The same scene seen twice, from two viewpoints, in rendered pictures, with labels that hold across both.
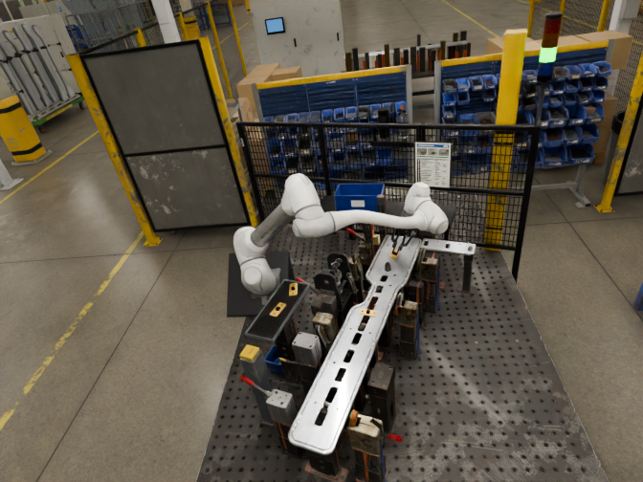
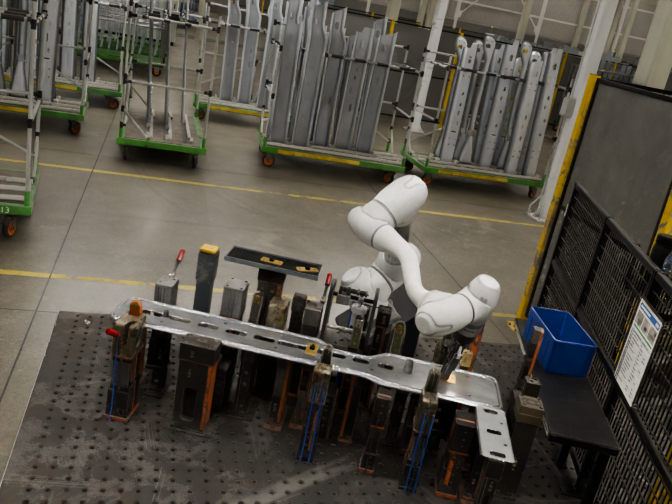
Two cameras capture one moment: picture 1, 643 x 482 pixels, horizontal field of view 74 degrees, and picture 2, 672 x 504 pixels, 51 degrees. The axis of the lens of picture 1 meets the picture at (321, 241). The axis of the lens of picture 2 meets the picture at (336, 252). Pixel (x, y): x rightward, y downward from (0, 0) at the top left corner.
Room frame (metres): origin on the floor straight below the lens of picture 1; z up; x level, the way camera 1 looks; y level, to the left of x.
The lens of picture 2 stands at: (0.57, -2.17, 2.15)
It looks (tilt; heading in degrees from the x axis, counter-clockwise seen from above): 19 degrees down; 65
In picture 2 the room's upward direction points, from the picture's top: 11 degrees clockwise
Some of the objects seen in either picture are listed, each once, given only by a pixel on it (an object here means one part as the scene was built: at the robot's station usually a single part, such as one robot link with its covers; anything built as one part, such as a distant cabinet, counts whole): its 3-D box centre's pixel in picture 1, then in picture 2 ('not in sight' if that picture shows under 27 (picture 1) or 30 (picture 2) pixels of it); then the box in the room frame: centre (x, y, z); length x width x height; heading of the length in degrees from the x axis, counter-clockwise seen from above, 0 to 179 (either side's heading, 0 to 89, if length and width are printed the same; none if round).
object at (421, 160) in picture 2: not in sight; (482, 125); (6.44, 6.35, 0.88); 1.91 x 1.01 x 1.76; 173
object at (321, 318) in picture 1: (328, 346); (271, 347); (1.42, 0.05, 0.89); 0.13 x 0.11 x 0.38; 62
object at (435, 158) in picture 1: (432, 164); (639, 351); (2.34, -0.74, 1.30); 0.23 x 0.02 x 0.31; 62
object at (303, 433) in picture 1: (368, 317); (305, 350); (1.47, -0.16, 1.00); 1.38 x 0.22 x 0.02; 152
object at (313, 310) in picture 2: (330, 325); (306, 350); (1.56, 0.02, 0.89); 0.13 x 0.11 x 0.38; 62
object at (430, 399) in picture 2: (429, 285); (417, 440); (1.75, -0.54, 0.87); 0.12 x 0.09 x 0.35; 62
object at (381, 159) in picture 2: not in sight; (337, 103); (4.24, 6.50, 0.88); 1.91 x 1.00 x 1.76; 168
